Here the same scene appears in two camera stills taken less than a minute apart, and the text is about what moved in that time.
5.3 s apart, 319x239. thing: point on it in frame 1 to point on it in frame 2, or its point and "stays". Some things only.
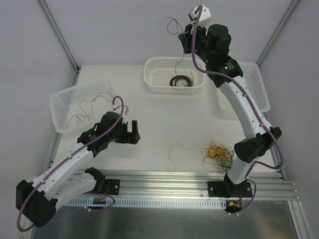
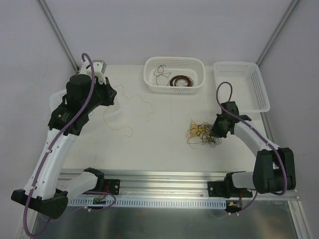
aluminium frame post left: (58, 34) stays
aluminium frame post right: (277, 31) stays
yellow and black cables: (214, 154) to (200, 133)
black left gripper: (127, 133) to (109, 92)
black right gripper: (187, 38) to (219, 127)
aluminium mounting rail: (186, 184) stays
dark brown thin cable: (176, 67) to (161, 65)
